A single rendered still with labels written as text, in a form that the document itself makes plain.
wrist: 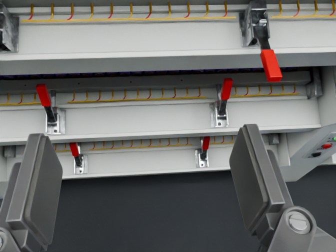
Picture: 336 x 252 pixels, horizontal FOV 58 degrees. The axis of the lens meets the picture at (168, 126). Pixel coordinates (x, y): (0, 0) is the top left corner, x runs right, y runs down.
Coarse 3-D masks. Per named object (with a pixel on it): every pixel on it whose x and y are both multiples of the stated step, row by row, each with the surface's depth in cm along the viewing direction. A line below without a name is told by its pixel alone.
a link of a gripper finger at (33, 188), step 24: (48, 144) 13; (24, 168) 12; (48, 168) 13; (24, 192) 11; (48, 192) 13; (0, 216) 11; (24, 216) 11; (48, 216) 13; (24, 240) 11; (48, 240) 12
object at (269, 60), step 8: (256, 24) 31; (256, 32) 31; (264, 32) 31; (264, 40) 31; (264, 48) 30; (264, 56) 29; (272, 56) 29; (264, 64) 29; (272, 64) 29; (272, 72) 28; (280, 72) 28; (272, 80) 29
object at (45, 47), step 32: (32, 32) 32; (64, 32) 32; (96, 32) 33; (128, 32) 33; (160, 32) 33; (192, 32) 33; (224, 32) 34; (288, 32) 34; (320, 32) 35; (0, 64) 33; (32, 64) 33; (64, 64) 34; (96, 64) 34; (128, 64) 35; (160, 64) 35; (192, 64) 36; (224, 64) 36; (256, 64) 37; (288, 64) 38; (320, 64) 38
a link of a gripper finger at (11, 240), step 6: (0, 228) 10; (6, 228) 10; (0, 234) 10; (6, 234) 10; (12, 234) 11; (0, 240) 10; (6, 240) 10; (12, 240) 10; (0, 246) 10; (6, 246) 10; (12, 246) 10; (18, 246) 10
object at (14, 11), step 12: (12, 12) 32; (24, 12) 32; (36, 12) 32; (48, 12) 32; (60, 12) 32; (84, 12) 33; (96, 12) 33; (108, 12) 33; (120, 12) 33; (132, 12) 33; (144, 12) 33; (156, 12) 33; (168, 12) 34; (180, 12) 34
